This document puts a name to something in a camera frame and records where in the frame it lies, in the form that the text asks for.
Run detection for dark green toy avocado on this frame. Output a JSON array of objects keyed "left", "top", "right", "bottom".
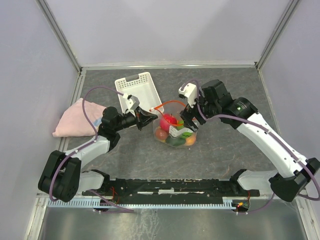
[{"left": 165, "top": 136, "right": 186, "bottom": 147}]

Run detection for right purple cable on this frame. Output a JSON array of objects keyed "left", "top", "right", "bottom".
[{"left": 181, "top": 79, "right": 320, "bottom": 215}]

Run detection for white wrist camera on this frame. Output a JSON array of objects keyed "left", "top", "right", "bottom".
[
  {"left": 178, "top": 83, "right": 199, "bottom": 108},
  {"left": 122, "top": 93, "right": 140, "bottom": 111}
]

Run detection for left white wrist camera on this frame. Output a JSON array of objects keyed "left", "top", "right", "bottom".
[{"left": 122, "top": 93, "right": 140, "bottom": 111}]

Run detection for orange toy fruit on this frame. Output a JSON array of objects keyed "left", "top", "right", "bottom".
[{"left": 184, "top": 135, "right": 196, "bottom": 146}]

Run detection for white perforated plastic basket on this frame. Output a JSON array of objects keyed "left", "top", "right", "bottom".
[{"left": 114, "top": 72, "right": 162, "bottom": 111}]

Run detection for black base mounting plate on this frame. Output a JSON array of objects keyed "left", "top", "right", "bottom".
[{"left": 95, "top": 178, "right": 260, "bottom": 205}]

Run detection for light blue cable duct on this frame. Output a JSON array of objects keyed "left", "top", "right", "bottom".
[{"left": 46, "top": 198, "right": 248, "bottom": 208}]

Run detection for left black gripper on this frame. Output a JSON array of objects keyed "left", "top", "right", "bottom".
[{"left": 114, "top": 106, "right": 158, "bottom": 132}]

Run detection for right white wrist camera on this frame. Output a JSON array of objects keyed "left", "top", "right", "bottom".
[{"left": 178, "top": 83, "right": 199, "bottom": 108}]

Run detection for pink folded cloth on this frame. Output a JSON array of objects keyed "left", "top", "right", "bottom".
[{"left": 52, "top": 98, "right": 106, "bottom": 138}]

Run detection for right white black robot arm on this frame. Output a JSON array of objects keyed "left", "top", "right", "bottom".
[{"left": 178, "top": 79, "right": 320, "bottom": 202}]

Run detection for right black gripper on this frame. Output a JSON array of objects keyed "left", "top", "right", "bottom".
[{"left": 179, "top": 89, "right": 220, "bottom": 133}]

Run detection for green watermelon toy ball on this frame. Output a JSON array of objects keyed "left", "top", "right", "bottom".
[{"left": 176, "top": 120, "right": 193, "bottom": 139}]

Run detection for brown toy fruit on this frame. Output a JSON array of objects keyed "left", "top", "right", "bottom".
[{"left": 154, "top": 128, "right": 168, "bottom": 141}]

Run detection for clear orange zip top bag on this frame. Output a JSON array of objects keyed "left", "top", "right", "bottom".
[{"left": 149, "top": 100, "right": 197, "bottom": 148}]

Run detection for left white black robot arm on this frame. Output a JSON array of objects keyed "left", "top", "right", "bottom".
[{"left": 38, "top": 106, "right": 158, "bottom": 202}]

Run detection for pink red toy fruit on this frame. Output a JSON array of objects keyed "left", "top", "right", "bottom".
[{"left": 159, "top": 113, "right": 177, "bottom": 133}]

